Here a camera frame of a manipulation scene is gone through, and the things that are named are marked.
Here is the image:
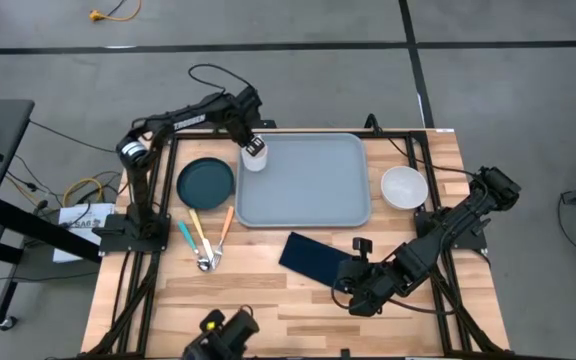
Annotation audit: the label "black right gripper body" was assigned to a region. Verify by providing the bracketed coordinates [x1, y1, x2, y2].
[336, 257, 387, 297]

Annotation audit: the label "dark teal plate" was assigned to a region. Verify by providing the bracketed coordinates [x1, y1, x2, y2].
[176, 156, 236, 211]

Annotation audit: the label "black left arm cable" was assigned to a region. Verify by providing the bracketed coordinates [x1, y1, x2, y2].
[187, 63, 259, 96]

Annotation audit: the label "white paper sheet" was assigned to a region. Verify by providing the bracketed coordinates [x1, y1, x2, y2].
[52, 202, 117, 265]

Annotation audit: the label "yellow extension cable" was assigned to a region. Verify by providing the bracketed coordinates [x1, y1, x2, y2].
[88, 0, 143, 24]

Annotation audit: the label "navy cloth napkin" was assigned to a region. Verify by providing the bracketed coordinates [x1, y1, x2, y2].
[277, 231, 357, 289]

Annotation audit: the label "orange-handled fork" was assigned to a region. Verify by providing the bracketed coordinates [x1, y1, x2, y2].
[211, 205, 236, 270]

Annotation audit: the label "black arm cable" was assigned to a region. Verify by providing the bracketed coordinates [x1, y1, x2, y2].
[330, 279, 462, 317]
[187, 63, 259, 96]

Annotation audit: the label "teal-handled spoon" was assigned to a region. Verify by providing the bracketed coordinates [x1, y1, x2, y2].
[176, 220, 212, 274]

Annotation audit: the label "grey plastic tray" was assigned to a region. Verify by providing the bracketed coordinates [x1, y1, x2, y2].
[234, 131, 373, 229]

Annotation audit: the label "yellow floor cable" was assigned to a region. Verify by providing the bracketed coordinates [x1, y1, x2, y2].
[5, 169, 124, 209]

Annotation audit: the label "white bowl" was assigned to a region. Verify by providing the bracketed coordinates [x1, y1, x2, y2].
[380, 165, 430, 211]

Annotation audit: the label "black table clamp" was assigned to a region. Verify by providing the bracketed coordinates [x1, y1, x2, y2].
[364, 113, 385, 136]

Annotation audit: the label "white cup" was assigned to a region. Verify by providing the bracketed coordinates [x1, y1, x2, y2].
[240, 142, 269, 174]

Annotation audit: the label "black aluminium table frame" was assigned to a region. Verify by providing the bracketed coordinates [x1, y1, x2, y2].
[85, 127, 509, 360]

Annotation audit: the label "yellow-handled knife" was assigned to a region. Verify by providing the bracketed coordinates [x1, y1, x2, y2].
[188, 207, 216, 266]

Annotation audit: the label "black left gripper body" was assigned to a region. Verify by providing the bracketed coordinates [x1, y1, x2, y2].
[243, 132, 268, 158]

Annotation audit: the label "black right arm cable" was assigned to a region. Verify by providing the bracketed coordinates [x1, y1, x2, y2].
[330, 279, 462, 317]

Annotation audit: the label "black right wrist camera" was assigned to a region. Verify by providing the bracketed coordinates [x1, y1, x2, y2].
[351, 237, 374, 261]

